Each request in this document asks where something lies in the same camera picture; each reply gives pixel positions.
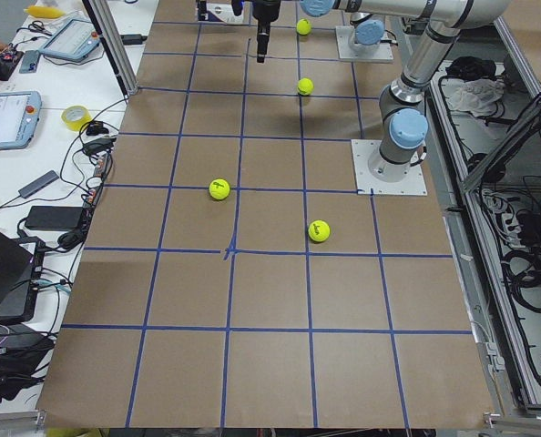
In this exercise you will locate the black scissors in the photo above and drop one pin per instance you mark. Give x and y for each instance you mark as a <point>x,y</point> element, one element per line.
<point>38,27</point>

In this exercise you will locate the teach pendant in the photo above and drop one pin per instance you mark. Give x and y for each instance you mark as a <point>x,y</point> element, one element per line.
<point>19,115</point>
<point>73,42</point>

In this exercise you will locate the aluminium frame post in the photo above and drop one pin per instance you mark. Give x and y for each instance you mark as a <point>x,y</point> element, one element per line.
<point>100,16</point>

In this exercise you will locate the yellow tape roll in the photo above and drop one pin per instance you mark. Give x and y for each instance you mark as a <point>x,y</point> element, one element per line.
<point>76,117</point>

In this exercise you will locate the tennis ball upper left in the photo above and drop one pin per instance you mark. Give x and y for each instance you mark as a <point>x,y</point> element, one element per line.
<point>319,231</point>

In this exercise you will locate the lower teach pendant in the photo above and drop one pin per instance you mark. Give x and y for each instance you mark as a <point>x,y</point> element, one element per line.
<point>19,115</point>

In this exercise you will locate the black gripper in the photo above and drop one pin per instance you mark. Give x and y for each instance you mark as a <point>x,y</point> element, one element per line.
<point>263,10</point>

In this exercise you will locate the upper teach pendant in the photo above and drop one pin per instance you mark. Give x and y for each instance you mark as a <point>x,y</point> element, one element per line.
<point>73,42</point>

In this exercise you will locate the black laptop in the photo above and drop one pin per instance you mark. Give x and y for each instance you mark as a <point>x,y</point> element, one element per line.
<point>21,262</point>

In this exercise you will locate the black power brick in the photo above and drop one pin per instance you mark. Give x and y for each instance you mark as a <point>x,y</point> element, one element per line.
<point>54,218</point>

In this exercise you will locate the grey usb hub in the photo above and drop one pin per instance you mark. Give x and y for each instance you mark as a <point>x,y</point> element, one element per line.
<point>37,184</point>

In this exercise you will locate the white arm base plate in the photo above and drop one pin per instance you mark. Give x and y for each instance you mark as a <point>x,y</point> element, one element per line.
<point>376,176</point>

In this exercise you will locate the tennis ball lower left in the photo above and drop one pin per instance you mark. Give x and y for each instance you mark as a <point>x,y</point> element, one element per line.
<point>219,189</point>

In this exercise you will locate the tennis ball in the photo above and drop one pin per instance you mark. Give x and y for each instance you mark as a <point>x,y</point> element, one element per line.
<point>303,27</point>
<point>305,87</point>
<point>219,189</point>
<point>319,231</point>

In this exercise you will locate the tennis ball lower right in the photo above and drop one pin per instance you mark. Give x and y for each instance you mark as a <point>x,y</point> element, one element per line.
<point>303,27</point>

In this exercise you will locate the tennis ball centre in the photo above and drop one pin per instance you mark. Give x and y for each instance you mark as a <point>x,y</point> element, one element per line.
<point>305,87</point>

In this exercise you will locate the white crumpled cloth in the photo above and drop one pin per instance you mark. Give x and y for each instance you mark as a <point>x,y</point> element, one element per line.
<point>479,97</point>

